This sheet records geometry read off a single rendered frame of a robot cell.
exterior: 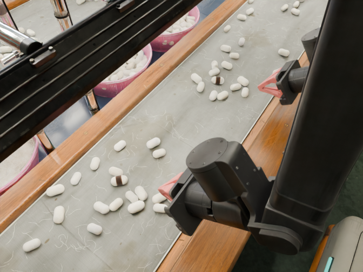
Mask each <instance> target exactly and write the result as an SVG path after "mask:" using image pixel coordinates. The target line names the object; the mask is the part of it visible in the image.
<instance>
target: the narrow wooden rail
mask: <svg viewBox="0 0 363 272"><path fill-rule="evenodd" d="M246 1H248V0H226V1H225V2H223V3H222V4H221V5H220V6H218V7H217V8H216V9H215V10H214V11H213V12H212V13H210V14H209V15H208V16H207V17H206V18H205V19H204V20H202V21H201V22H200V23H199V24H198V25H197V26H196V27H195V28H193V29H192V30H191V31H190V32H189V33H188V34H186V35H185V36H184V37H183V38H182V39H181V40H180V41H179V42H177V43H176V44H175V45H174V46H173V47H172V48H170V49H169V50H168V51H167V52H166V53H164V54H163V55H162V56H161V57H160V58H159V59H158V60H157V61H155V62H154V63H153V64H152V65H151V66H150V67H148V68H147V69H146V70H145V71H144V72H143V73H142V74H141V75H140V76H138V77H137V78H136V79H135V80H134V81H133V82H131V83H130V84H129V85H128V86H127V87H126V88H125V89H123V90H122V91H121V92H120V93H119V94H117V95H116V96H115V97H114V98H113V99H112V100H111V101H110V102H108V103H107V104H106V105H105V106H104V107H103V108H102V109H101V110H100V111H98V112H97V113H96V114H95V115H93V116H92V117H91V118H90V119H89V120H88V121H87V122H85V123H84V124H83V125H82V126H81V127H80V128H79V129H77V130H76V131H75V132H74V133H73V134H71V135H70V136H69V137H68V138H67V139H66V140H65V141H63V142H62V143H61V144H60V145H59V146H58V147H57V148H55V149H54V150H53V151H52V152H51V153H50V154H49V155H47V156H46V157H45V158H44V159H43V160H42V161H41V162H39V163H38V164H37V165H36V166H35V167H34V168H33V169H32V170H30V171H29V172H28V173H26V175H25V176H23V177H22V178H21V179H20V180H19V181H17V182H16V183H15V184H14V185H13V186H12V187H11V188H9V189H8V190H7V191H6V192H5V193H4V194H3V195H1V196H0V234H1V233H2V232H3V231H5V230H6V229H7V228H8V227H9V226H10V225H11V224H12V223H13V222H14V221H15V220H16V219H17V218H18V217H19V216H20V215H21V214H22V213H24V212H25V211H26V210H27V209H28V208H29V207H30V206H31V205H32V204H33V203H34V202H35V201H36V200H37V199H38V198H39V197H40V196H41V195H42V194H43V193H45V192H46V190H47V189H48V188H49V187H51V186H52V185H53V184H54V183H55V182H56V181H57V180H58V179H59V178H60V177H61V176H62V175H63V174H65V173H66V172H67V171H68V170H69V169H70V168H71V167H72V166H73V165H74V164H75V163H76V162H77V161H78V160H79V159H80V158H81V157H82V156H83V155H85V154H86V153H87V152H88V151H89V150H90V149H91V148H92V147H93V146H94V145H95V144H96V143H97V142H99V141H100V139H101V138H102V137H103V136H105V135H106V134H107V133H108V132H109V131H110V130H111V129H112V128H113V127H114V126H116V125H117V124H118V123H119V122H120V121H121V120H122V119H123V118H124V117H125V116H126V115H127V114H128V113H129V112H130V111H131V110H132V109H133V108H134V107H135V106H137V105H138V104H139V103H140V102H141V101H142V100H143V99H144V98H145V97H146V96H147V95H148V94H149V93H150V92H151V91H152V90H153V89H154V88H155V87H157V86H158V85H159V84H160V83H161V82H162V81H163V80H164V79H165V78H166V77H167V76H168V75H169V74H170V73H171V72H172V71H173V70H174V69H175V68H177V67H178V66H179V65H180V64H181V63H182V62H183V61H184V60H185V59H186V58H187V57H188V56H189V55H190V54H191V53H192V52H193V51H194V50H195V49H197V48H198V47H199V46H200V45H201V44H202V43H203V42H204V41H205V40H206V39H208V38H209V36H210V35H212V34H213V33H214V32H215V31H216V29H218V28H219V27H220V26H221V25H222V24H223V23H224V22H225V21H226V20H228V19H229V18H230V17H231V16H232V15H233V14H234V13H235V12H236V11H237V10H238V9H239V8H240V7H241V6H242V5H243V4H244V3H245V2H246Z"/></svg>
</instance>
